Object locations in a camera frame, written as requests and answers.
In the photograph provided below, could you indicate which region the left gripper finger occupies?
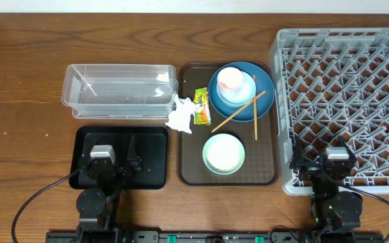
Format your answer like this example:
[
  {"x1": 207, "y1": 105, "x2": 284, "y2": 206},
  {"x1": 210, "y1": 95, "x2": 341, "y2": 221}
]
[
  {"x1": 127, "y1": 135, "x2": 141, "y2": 163},
  {"x1": 82, "y1": 133, "x2": 97, "y2": 158}
]

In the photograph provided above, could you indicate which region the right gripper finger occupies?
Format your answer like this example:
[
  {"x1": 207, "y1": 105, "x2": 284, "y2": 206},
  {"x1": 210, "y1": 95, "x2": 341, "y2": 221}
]
[
  {"x1": 338, "y1": 136, "x2": 357, "y2": 161},
  {"x1": 292, "y1": 136, "x2": 303, "y2": 162}
]

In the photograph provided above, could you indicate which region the white tissue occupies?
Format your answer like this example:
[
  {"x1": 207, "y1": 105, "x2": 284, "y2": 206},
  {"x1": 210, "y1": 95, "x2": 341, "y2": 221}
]
[{"x1": 165, "y1": 97, "x2": 199, "y2": 134}]

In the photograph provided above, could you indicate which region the wooden chopstick diagonal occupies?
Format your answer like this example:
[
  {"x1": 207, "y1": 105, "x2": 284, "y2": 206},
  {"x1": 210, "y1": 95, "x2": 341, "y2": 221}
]
[{"x1": 211, "y1": 90, "x2": 266, "y2": 132}]

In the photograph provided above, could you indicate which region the mint green bowl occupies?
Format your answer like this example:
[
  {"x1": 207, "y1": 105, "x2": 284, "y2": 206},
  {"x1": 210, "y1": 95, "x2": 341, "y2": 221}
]
[{"x1": 202, "y1": 134, "x2": 245, "y2": 176}]

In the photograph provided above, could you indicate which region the yellow green snack wrapper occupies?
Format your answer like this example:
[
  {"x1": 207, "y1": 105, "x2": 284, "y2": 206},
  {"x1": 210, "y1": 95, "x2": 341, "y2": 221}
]
[{"x1": 194, "y1": 87, "x2": 211, "y2": 125}]

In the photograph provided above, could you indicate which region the wooden chopstick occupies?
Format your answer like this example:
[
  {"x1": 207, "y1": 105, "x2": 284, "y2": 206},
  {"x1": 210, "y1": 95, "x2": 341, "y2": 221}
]
[{"x1": 253, "y1": 75, "x2": 258, "y2": 140}]

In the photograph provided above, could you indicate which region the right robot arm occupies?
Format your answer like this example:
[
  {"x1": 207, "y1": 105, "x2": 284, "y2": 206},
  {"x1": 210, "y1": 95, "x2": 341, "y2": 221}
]
[{"x1": 289, "y1": 138, "x2": 363, "y2": 242}]

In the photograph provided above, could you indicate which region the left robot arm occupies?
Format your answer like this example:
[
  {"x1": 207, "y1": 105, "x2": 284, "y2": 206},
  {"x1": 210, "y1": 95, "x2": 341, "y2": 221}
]
[{"x1": 75, "y1": 135, "x2": 142, "y2": 242}]

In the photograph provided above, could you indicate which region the clear plastic waste bin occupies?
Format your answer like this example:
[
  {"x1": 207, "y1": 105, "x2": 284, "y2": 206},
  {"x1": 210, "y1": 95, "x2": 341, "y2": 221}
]
[{"x1": 61, "y1": 64, "x2": 178, "y2": 119}]

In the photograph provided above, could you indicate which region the grey dishwasher rack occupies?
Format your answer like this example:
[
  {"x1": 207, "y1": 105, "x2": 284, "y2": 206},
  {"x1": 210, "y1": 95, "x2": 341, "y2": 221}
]
[{"x1": 269, "y1": 28, "x2": 389, "y2": 196}]

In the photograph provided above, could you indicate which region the black plastic tray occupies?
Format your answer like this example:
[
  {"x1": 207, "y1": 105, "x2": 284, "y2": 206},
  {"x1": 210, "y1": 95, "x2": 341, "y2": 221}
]
[{"x1": 69, "y1": 126, "x2": 168, "y2": 190}]

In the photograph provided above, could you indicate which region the brown serving tray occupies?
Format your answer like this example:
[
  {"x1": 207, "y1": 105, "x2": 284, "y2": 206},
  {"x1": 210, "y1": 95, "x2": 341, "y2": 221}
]
[{"x1": 177, "y1": 61, "x2": 279, "y2": 186}]

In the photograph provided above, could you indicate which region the dark blue plate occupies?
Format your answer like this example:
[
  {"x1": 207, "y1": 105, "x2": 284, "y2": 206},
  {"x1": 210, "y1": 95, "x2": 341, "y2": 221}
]
[{"x1": 208, "y1": 62, "x2": 275, "y2": 119}]

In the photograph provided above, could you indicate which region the light blue bowl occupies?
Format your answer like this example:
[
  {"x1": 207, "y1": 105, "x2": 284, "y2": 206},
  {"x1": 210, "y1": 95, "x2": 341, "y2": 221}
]
[{"x1": 217, "y1": 72, "x2": 256, "y2": 107}]

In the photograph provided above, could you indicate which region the pink cup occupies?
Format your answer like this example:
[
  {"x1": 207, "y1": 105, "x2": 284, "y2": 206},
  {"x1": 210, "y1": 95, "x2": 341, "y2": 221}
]
[{"x1": 217, "y1": 67, "x2": 244, "y2": 90}]

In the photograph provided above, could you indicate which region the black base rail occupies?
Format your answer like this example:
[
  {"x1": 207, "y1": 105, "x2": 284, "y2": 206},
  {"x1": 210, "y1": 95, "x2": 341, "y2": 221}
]
[{"x1": 45, "y1": 230, "x2": 384, "y2": 243}]

